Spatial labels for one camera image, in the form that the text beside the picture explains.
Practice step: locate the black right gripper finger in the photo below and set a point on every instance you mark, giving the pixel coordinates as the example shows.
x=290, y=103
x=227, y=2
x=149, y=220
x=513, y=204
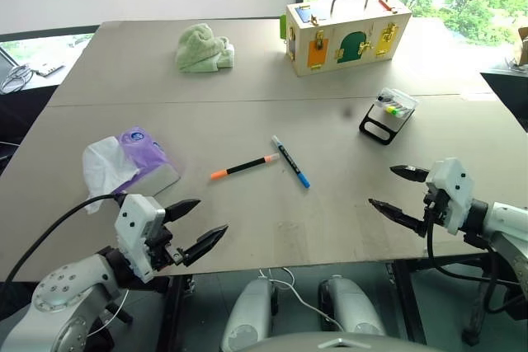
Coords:
x=398, y=215
x=410, y=172

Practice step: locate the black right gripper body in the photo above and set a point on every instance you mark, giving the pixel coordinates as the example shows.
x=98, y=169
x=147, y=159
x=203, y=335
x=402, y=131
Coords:
x=436, y=205

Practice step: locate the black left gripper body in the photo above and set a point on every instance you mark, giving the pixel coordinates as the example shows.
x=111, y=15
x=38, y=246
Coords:
x=163, y=251

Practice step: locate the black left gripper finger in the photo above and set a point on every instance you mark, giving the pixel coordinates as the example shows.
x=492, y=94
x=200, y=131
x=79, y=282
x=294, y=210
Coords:
x=204, y=245
x=181, y=208

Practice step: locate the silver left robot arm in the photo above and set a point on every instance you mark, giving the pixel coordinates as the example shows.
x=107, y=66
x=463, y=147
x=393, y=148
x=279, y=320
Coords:
x=62, y=290

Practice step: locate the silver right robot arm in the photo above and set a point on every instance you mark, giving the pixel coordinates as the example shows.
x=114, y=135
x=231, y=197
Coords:
x=505, y=224

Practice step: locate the green-capped clear tube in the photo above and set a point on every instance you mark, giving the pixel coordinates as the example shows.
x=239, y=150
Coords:
x=396, y=111

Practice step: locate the yellow-capped clear tube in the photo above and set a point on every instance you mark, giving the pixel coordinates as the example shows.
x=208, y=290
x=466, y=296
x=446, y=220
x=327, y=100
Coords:
x=390, y=109

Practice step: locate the orange black marker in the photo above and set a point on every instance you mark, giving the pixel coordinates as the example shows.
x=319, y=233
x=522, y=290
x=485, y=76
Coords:
x=243, y=167

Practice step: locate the black-capped clear tube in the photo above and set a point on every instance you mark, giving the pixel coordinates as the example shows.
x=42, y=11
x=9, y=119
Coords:
x=382, y=99

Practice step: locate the blue and white pen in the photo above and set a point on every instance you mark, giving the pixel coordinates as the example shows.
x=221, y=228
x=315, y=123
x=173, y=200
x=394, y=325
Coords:
x=290, y=162

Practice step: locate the purple tissue pack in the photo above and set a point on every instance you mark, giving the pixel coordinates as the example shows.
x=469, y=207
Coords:
x=144, y=154

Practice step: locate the silver left robot leg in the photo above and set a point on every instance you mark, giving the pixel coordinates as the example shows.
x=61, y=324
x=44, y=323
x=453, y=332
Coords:
x=247, y=315

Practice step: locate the silver robot leg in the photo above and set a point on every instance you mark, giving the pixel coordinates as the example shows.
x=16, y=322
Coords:
x=247, y=315
x=350, y=306

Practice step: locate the white tissue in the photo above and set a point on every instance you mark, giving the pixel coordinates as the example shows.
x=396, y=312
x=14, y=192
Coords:
x=105, y=166

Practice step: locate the silver right robot leg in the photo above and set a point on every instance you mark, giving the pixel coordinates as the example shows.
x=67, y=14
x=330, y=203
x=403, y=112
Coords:
x=350, y=306

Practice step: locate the black side table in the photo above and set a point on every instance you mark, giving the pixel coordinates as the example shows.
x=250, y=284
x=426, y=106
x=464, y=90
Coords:
x=509, y=92

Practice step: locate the grey robot torso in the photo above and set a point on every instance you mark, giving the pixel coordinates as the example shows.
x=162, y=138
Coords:
x=342, y=344

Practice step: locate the light green towel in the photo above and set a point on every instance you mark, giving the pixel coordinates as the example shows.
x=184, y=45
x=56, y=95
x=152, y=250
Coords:
x=202, y=49

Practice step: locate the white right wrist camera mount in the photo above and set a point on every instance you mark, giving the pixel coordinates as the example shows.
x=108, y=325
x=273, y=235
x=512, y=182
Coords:
x=451, y=187

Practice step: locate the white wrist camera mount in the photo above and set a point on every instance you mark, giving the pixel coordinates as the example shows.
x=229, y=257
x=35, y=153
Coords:
x=132, y=220
x=451, y=187

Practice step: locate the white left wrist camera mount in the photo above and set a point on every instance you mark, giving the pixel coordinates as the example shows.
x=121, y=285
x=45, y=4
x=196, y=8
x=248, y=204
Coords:
x=132, y=220

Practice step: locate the black table frame leg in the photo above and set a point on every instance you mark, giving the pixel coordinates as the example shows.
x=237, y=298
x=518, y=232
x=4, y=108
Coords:
x=406, y=298
x=177, y=311

